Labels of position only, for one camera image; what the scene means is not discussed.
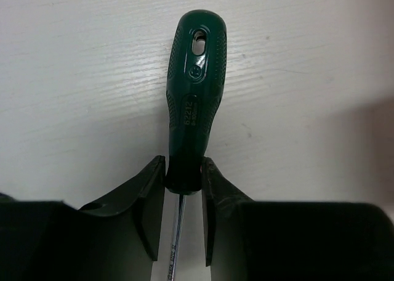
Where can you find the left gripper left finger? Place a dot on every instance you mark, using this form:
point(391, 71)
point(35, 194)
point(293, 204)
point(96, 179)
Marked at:
point(115, 237)

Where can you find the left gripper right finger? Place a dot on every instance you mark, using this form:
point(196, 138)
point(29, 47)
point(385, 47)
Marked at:
point(254, 240)

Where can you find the green flathead screwdriver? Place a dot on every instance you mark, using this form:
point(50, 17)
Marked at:
point(194, 90)

